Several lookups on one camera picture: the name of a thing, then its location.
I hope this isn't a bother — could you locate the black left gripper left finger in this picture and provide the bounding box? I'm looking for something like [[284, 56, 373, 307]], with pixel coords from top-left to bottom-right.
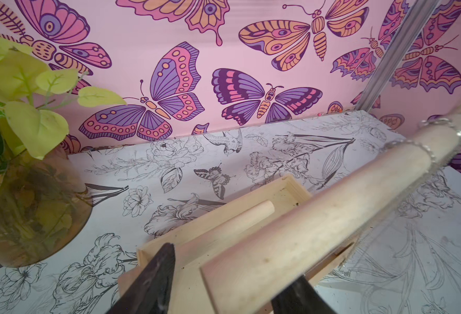
[[107, 243, 175, 314]]

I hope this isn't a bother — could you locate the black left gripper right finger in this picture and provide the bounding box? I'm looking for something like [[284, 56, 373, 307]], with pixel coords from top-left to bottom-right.
[[272, 276, 336, 314]]

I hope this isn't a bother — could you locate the wooden jewelry display stand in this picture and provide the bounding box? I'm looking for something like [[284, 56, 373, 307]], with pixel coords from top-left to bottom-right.
[[119, 104, 461, 313]]

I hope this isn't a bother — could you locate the silver clasp necklace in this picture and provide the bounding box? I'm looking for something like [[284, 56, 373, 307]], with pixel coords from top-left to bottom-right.
[[416, 111, 461, 166]]

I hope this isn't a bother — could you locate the green potted plant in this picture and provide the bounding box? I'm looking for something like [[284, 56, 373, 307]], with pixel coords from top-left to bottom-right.
[[0, 36, 123, 268]]

